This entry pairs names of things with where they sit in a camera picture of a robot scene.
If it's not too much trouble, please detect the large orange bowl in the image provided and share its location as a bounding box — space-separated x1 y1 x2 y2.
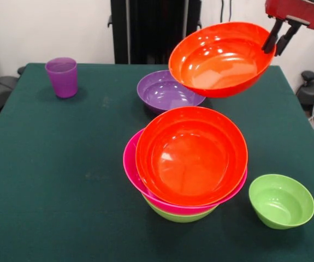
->
168 21 277 99
135 106 248 207

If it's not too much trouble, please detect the thin black wall cable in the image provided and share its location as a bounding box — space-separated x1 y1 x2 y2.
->
227 0 235 24

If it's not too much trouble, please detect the large green bowl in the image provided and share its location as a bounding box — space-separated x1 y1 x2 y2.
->
143 195 219 223

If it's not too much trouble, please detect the black cable with plug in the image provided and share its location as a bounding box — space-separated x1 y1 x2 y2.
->
217 0 226 25

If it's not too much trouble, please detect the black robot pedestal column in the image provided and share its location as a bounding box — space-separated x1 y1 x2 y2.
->
107 0 203 66

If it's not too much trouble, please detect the purple bowl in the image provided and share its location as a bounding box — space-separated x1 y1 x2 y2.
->
137 69 206 115

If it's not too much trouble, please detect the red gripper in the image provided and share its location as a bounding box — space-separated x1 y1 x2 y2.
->
261 0 314 57

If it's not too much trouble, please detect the gray pedestal leg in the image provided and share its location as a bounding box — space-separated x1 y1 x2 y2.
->
295 70 314 110
0 66 26 112

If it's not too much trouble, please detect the large pink bowl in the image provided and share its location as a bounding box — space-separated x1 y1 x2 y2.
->
122 128 248 216

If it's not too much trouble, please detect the purple cup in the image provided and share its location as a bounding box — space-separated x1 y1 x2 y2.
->
44 57 78 99

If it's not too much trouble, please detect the dark green tablecloth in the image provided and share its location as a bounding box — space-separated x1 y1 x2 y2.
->
0 63 314 262

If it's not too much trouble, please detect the small green bowl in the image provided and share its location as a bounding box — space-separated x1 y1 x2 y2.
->
248 174 314 230

